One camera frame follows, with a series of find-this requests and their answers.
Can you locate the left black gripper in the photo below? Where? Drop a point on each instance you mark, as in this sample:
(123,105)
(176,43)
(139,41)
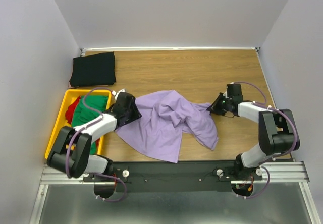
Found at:
(136,113)

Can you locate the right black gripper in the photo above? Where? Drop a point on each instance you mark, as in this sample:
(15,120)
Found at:
(214,107)

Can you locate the purple t shirt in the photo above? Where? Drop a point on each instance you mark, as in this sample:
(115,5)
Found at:
(166,115)

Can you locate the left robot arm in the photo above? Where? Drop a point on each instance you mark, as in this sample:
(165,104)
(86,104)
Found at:
(70,153)

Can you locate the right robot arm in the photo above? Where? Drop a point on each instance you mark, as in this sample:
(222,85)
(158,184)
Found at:
(277,132)

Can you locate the green t shirt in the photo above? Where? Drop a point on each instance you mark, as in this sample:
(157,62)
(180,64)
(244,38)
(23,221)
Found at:
(83,115)

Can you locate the folded black t shirt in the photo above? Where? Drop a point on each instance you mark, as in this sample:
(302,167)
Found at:
(93,70)

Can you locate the red t shirt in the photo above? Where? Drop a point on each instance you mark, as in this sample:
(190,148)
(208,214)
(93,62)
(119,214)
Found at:
(70,111)

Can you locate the yellow plastic bin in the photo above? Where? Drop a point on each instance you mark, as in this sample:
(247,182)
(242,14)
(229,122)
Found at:
(70,96)

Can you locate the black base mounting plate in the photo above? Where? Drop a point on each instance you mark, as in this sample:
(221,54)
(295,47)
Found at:
(184,176)

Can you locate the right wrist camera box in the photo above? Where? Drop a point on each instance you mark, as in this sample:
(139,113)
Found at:
(234,89)

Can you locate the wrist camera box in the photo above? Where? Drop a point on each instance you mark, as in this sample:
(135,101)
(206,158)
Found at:
(234,89)
(117,93)

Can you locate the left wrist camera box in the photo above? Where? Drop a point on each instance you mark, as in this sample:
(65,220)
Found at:
(117,93)

